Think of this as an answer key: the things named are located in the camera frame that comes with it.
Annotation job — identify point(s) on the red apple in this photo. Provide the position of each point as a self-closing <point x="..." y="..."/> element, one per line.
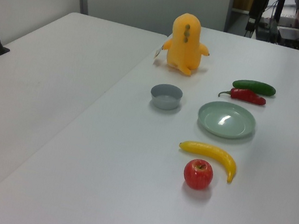
<point x="197" y="175"/>

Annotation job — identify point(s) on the yellow banana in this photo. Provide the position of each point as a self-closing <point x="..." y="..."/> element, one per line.
<point x="217" y="153"/>

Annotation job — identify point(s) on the dark flat monitor box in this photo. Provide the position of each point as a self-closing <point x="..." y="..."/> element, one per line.
<point x="292" y="36"/>

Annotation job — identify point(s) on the pale green plate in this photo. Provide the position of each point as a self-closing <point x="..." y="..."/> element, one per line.
<point x="226" y="120"/>

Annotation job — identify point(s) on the grey bowl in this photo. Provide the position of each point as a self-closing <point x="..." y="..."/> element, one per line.
<point x="165" y="99"/>

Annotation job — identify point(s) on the red chili pepper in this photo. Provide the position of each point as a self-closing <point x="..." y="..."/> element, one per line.
<point x="247" y="96"/>

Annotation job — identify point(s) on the black equipment stand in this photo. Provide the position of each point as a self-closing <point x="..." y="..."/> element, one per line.
<point x="256" y="12"/>

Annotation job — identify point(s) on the green cucumber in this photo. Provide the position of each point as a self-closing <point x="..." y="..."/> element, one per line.
<point x="254" y="87"/>

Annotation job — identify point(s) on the yellow plush toy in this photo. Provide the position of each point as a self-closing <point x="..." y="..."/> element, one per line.
<point x="185" y="46"/>

